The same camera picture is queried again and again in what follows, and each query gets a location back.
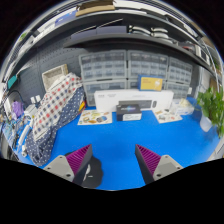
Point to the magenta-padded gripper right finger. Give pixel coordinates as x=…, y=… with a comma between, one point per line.
x=148, y=160

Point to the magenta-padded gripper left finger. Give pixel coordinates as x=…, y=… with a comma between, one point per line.
x=78, y=159

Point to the navy dotted cloth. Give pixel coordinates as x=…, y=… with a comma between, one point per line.
x=43, y=146

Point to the colourful sticker sheet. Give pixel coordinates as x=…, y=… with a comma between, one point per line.
x=167, y=116
x=94, y=117

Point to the small black box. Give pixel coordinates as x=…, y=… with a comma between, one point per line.
x=129, y=112

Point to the red and blue checked cloth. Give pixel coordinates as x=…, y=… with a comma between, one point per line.
x=55, y=103

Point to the white tissue box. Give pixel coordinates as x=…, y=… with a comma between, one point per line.
x=183, y=108

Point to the long white keyboard box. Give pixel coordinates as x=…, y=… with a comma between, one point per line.
x=106, y=100

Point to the white plant pot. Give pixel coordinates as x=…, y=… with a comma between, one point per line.
x=205, y=124

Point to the yellow and blue box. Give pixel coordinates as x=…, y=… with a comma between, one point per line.
x=150, y=83

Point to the purple crumpled bag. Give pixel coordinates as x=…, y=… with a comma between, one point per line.
x=17, y=109

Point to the green leafy plant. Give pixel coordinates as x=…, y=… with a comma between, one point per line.
x=213, y=106

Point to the white woven basket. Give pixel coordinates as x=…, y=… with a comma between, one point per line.
x=53, y=75

